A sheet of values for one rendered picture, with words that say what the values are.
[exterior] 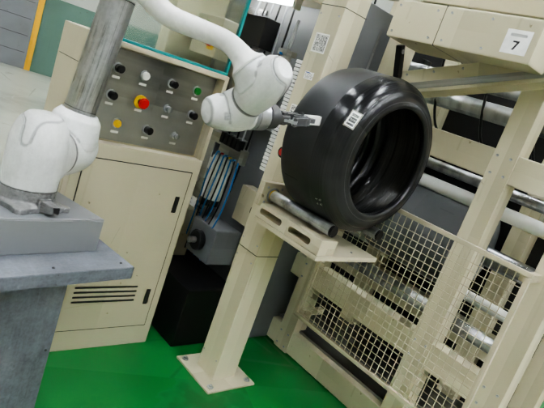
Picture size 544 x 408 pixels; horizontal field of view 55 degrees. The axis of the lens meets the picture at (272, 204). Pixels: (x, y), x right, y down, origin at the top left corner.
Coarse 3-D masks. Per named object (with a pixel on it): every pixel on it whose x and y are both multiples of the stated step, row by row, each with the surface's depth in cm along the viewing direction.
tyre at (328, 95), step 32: (320, 96) 177; (352, 96) 170; (384, 96) 171; (416, 96) 181; (288, 128) 182; (320, 128) 172; (384, 128) 216; (416, 128) 204; (288, 160) 183; (320, 160) 171; (352, 160) 171; (384, 160) 219; (416, 160) 200; (288, 192) 196; (320, 192) 175; (352, 192) 219; (384, 192) 213; (352, 224) 187
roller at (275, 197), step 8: (272, 192) 204; (272, 200) 203; (280, 200) 199; (288, 200) 198; (288, 208) 196; (296, 208) 193; (304, 208) 192; (296, 216) 194; (304, 216) 190; (312, 216) 187; (320, 216) 188; (312, 224) 187; (320, 224) 184; (328, 224) 182; (328, 232) 181; (336, 232) 183
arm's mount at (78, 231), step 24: (0, 216) 136; (24, 216) 141; (48, 216) 147; (72, 216) 154; (96, 216) 161; (0, 240) 137; (24, 240) 142; (48, 240) 148; (72, 240) 154; (96, 240) 161
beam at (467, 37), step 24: (408, 24) 205; (432, 24) 197; (456, 24) 190; (480, 24) 184; (504, 24) 178; (528, 24) 172; (432, 48) 203; (456, 48) 190; (480, 48) 182; (528, 48) 171; (528, 72) 183
